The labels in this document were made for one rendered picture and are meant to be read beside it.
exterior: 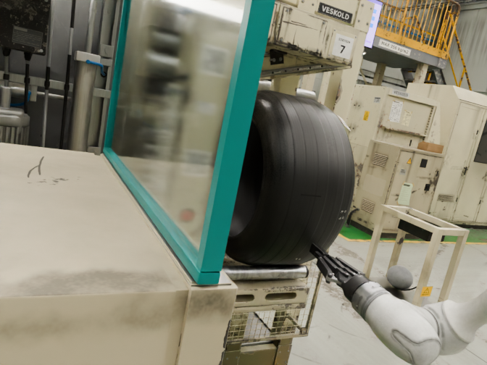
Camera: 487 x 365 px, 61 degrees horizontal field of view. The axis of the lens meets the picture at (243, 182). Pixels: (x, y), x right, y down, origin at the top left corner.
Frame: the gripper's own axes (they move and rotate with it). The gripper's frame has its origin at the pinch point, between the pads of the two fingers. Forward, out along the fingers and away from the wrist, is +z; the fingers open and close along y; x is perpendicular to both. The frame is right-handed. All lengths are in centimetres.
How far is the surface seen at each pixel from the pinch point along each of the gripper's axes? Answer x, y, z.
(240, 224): 13.1, 3.0, 43.2
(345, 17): -76, -49, 88
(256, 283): 18.6, 9.4, 12.4
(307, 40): -59, -11, 54
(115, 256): -30, 70, -52
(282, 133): -30.7, 15.4, 12.7
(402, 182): 61, -361, 284
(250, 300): 22.7, 12.0, 9.6
